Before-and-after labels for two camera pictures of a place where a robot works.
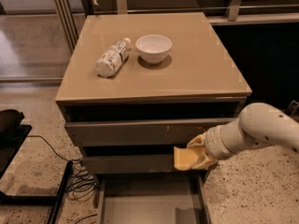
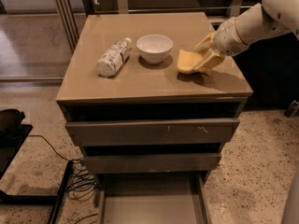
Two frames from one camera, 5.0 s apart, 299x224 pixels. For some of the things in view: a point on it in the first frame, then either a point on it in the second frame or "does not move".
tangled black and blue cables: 81,186 does not move
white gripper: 212,143 to 226,37
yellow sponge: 183,158 to 188,61
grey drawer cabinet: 136,85 does not move
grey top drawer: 145,121 does not move
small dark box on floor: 293,106 does not move
